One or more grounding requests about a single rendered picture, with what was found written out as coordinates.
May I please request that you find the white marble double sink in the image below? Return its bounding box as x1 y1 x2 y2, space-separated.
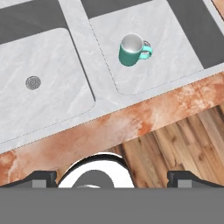
0 0 224 155

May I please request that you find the teal mug with white inside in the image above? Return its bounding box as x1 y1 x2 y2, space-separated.
118 32 154 67

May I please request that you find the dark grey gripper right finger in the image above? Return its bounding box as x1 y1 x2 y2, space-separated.
166 171 224 189

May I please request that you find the white round object, black rim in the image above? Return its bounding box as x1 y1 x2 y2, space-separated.
57 151 136 189

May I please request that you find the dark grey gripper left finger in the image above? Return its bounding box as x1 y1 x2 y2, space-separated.
0 171 58 189

